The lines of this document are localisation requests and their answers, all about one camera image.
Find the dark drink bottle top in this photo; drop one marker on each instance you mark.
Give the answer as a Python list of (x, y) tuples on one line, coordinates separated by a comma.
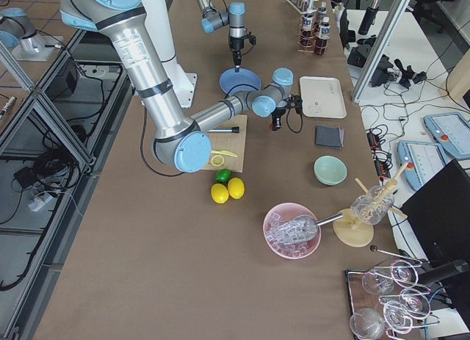
[(323, 36)]

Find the dark drink bottle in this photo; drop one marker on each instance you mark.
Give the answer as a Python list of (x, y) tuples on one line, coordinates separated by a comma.
[(321, 12), (306, 41), (323, 36)]

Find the dark drink bottle left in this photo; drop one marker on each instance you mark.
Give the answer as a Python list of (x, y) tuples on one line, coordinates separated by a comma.
[(306, 41)]

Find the wooden cup stand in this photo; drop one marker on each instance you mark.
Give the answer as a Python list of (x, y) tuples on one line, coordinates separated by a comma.
[(352, 231)]

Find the aluminium frame post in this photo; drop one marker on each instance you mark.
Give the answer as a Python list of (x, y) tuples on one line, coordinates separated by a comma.
[(389, 25)]

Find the teach pendant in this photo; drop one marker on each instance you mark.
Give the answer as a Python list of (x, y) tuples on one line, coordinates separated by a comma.
[(424, 159), (451, 130)]

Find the whole yellow lemon lower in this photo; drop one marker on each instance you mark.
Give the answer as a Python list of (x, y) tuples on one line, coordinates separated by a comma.
[(219, 193)]

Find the whole yellow lemon upper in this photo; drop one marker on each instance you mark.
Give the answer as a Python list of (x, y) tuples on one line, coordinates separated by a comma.
[(236, 188)]

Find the whole yellow lemon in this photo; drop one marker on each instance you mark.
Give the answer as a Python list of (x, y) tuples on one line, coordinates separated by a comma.
[(219, 193), (236, 188)]

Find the lemon half slice lower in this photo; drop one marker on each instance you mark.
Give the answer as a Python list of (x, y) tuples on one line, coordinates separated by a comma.
[(217, 160)]

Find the dark drink bottle right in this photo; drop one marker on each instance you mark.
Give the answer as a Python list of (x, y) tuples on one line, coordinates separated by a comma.
[(321, 12)]

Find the grey folded cloth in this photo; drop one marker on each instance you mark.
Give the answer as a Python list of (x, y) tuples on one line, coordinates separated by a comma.
[(331, 137)]

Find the copper wire bottle rack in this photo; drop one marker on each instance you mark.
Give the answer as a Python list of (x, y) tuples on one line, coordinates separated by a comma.
[(315, 31)]

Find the teach pendant upper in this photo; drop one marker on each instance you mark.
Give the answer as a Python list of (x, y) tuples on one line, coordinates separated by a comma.
[(451, 130)]

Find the cream rabbit tray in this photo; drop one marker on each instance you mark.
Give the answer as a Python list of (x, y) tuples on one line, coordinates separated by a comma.
[(322, 97)]

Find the teach pendant lower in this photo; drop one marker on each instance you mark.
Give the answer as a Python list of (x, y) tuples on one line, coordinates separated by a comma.
[(424, 159)]

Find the steel muddler black tip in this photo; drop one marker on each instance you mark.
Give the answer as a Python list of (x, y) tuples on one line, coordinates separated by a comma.
[(234, 130)]

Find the black power strip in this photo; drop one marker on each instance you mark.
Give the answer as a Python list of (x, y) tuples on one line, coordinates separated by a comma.
[(381, 158)]

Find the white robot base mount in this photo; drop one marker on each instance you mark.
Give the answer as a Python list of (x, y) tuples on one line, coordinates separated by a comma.
[(184, 83)]

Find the pink ice bowl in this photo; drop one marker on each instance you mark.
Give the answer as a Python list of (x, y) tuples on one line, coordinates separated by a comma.
[(277, 230)]

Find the yellow plastic knife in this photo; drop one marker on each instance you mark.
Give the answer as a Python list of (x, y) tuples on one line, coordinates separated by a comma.
[(224, 153)]

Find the blue plate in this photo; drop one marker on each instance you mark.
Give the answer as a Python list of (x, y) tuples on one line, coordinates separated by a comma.
[(239, 79)]

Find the black monitor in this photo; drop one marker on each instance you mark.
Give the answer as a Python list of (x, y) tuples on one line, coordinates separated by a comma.
[(439, 214)]

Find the wire glass holder rack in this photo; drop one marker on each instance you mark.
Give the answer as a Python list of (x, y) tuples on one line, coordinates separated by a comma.
[(388, 301)]

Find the glass mug on stand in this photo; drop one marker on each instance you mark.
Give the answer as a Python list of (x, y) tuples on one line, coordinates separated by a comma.
[(372, 207)]

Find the metal ice scoop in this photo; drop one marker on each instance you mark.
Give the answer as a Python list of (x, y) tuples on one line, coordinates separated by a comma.
[(306, 227)]

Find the wooden cutting board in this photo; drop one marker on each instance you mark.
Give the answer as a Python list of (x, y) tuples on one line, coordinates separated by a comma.
[(233, 142)]

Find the green lime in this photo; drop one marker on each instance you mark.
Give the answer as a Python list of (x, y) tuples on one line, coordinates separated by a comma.
[(223, 176)]

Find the light green bowl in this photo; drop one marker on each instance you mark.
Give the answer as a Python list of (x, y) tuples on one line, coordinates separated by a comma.
[(330, 170)]

